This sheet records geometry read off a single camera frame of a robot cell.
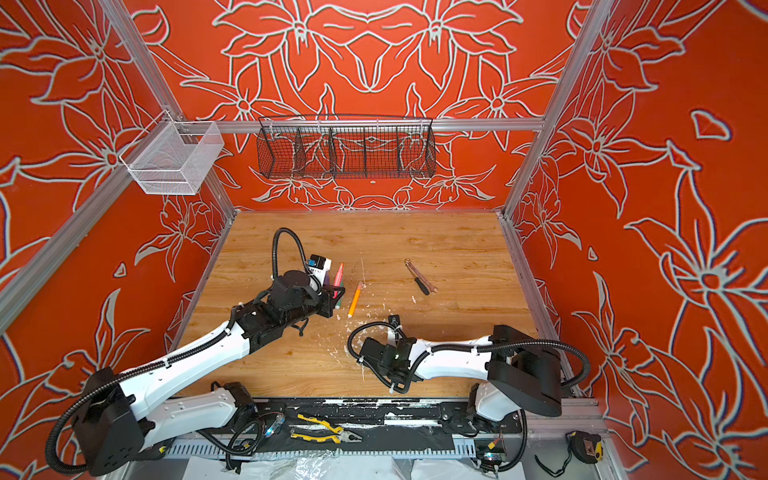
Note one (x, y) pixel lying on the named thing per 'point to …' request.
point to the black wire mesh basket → (329, 146)
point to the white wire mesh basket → (174, 157)
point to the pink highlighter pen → (338, 279)
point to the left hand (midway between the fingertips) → (342, 287)
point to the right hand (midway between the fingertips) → (387, 360)
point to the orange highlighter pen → (355, 299)
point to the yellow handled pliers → (342, 436)
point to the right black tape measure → (585, 446)
